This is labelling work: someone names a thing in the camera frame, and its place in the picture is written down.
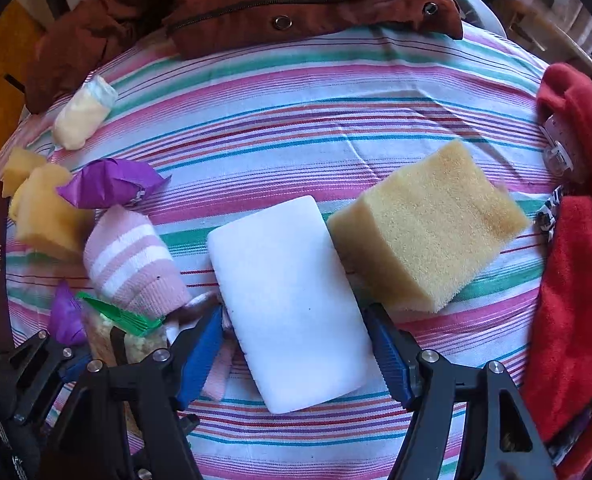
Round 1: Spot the white foam block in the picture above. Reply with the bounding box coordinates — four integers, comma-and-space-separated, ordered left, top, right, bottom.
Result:
207, 196, 376, 414

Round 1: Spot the yellow sponge block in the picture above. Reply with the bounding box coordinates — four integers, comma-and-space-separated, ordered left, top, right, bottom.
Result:
2, 148, 48, 198
10, 162, 94, 262
327, 140, 531, 313

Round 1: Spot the purple candy wrapper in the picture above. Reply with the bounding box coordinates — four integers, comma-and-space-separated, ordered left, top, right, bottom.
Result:
48, 281, 87, 346
56, 158, 170, 209

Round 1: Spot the red fleece cloth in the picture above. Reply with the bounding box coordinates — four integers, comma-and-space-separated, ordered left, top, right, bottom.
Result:
521, 63, 592, 479

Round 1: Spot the green snack packet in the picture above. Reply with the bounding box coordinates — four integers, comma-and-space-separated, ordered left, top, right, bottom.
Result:
76, 292, 169, 366

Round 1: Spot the pink striped sock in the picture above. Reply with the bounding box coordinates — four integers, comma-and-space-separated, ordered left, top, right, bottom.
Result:
82, 204, 237, 403

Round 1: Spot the wrapped white roll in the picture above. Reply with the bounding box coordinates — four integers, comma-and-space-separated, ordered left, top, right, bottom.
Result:
52, 75, 118, 151

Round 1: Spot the striped pink tablecloth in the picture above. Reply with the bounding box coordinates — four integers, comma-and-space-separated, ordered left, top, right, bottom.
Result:
0, 23, 558, 479

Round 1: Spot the dark red jacket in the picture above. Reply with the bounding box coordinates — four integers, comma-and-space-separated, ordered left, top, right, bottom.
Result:
26, 0, 464, 114

